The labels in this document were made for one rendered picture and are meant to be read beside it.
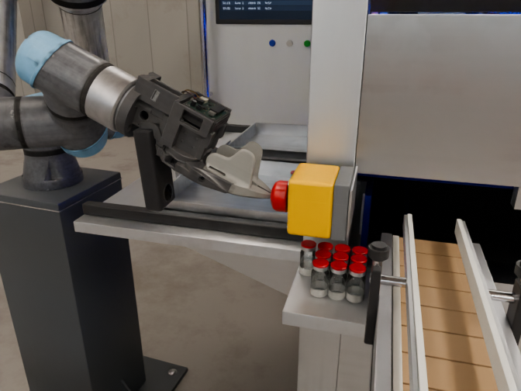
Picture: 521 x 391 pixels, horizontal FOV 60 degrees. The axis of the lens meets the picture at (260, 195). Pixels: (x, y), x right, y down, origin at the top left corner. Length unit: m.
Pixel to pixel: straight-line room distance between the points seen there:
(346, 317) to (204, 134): 0.27
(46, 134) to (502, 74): 0.59
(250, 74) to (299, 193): 1.17
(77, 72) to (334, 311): 0.43
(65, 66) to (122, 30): 4.15
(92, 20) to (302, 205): 0.67
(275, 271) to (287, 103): 0.94
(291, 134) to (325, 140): 0.70
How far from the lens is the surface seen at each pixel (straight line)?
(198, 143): 0.56
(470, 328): 0.50
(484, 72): 0.59
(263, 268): 0.82
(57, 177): 1.27
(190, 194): 0.89
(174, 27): 4.47
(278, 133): 1.31
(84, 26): 1.06
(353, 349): 0.75
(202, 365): 1.80
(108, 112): 0.59
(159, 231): 0.76
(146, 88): 0.58
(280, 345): 1.87
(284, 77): 1.65
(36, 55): 0.64
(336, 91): 0.59
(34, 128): 0.71
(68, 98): 0.63
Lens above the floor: 1.21
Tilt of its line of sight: 22 degrees down
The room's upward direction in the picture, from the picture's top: straight up
